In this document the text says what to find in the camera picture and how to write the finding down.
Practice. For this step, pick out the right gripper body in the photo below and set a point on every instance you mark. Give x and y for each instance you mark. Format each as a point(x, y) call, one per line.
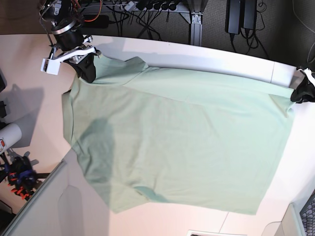
point(68, 36)

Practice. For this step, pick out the light green T-shirt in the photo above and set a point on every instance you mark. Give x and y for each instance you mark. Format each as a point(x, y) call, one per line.
point(145, 134)

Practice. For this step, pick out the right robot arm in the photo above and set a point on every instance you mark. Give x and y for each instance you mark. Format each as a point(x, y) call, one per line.
point(51, 12)

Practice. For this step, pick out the black power strip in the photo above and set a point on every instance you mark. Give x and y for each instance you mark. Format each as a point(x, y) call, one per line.
point(160, 5)

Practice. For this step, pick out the black power adapter right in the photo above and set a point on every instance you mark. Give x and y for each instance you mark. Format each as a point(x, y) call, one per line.
point(240, 14)

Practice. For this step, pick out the black device left edge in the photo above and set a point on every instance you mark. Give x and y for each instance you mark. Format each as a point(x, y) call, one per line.
point(2, 104)

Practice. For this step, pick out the white cylinder with logo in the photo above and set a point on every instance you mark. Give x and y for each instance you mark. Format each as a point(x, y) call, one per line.
point(9, 136)

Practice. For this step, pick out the grey aluminium table leg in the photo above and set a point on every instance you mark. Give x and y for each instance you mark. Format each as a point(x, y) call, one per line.
point(196, 10)

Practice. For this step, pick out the blue orange clamp pile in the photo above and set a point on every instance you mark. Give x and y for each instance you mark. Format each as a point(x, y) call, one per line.
point(20, 175)

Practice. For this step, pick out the grey panel bottom right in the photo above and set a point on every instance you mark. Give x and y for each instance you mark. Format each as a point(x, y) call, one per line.
point(298, 220)

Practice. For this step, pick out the grey partition panel left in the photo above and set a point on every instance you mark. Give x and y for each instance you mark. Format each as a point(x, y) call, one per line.
point(54, 210)

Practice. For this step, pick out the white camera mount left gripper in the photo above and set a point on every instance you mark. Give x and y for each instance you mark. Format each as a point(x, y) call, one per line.
point(310, 78)

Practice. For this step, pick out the white camera mount gripper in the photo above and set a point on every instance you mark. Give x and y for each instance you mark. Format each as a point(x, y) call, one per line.
point(310, 78)
point(51, 65)

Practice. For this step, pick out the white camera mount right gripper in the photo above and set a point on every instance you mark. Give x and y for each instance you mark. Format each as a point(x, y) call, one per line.
point(51, 65)

